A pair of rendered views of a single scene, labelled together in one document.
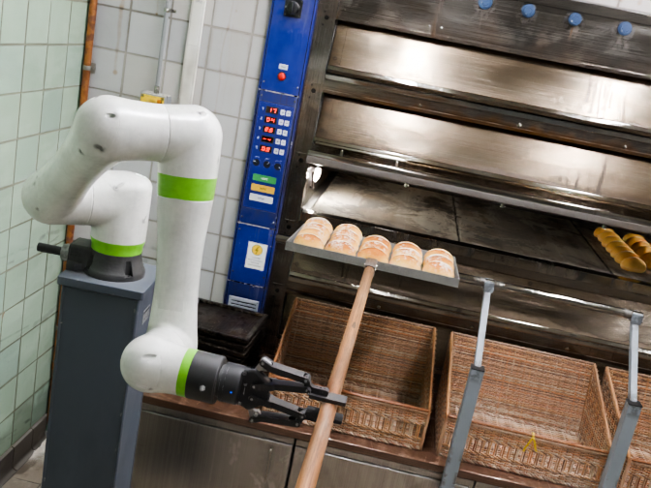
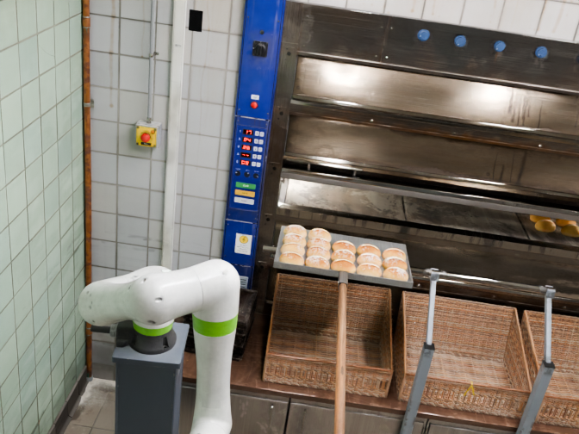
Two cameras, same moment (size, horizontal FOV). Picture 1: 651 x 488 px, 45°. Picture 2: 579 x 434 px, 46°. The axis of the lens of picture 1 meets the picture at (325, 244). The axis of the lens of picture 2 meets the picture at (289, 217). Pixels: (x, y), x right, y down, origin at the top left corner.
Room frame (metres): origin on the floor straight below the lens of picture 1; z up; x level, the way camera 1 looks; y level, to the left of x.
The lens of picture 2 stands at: (0.11, 0.23, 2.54)
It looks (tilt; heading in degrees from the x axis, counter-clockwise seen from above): 26 degrees down; 356
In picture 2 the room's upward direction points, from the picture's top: 8 degrees clockwise
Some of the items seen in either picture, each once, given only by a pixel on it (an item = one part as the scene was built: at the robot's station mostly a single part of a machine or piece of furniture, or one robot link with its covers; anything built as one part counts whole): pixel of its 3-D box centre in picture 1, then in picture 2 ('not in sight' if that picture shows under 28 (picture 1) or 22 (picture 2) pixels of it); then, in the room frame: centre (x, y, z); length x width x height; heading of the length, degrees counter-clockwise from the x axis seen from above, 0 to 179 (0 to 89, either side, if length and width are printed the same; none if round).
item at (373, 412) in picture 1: (354, 368); (329, 332); (2.63, -0.19, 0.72); 0.56 x 0.49 x 0.28; 86
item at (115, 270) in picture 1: (93, 256); (134, 330); (1.83, 0.55, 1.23); 0.26 x 0.15 x 0.06; 90
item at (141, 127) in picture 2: (154, 106); (148, 133); (2.93, 0.72, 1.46); 0.10 x 0.07 x 0.10; 85
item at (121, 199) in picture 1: (115, 210); (150, 299); (1.82, 0.51, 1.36); 0.16 x 0.13 x 0.19; 125
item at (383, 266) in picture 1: (375, 249); (343, 252); (2.55, -0.17, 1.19); 0.55 x 0.36 x 0.03; 85
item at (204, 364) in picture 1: (208, 377); not in sight; (1.38, 0.17, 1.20); 0.12 x 0.06 x 0.09; 175
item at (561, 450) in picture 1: (520, 406); (459, 351); (2.59, -0.78, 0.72); 0.56 x 0.49 x 0.28; 85
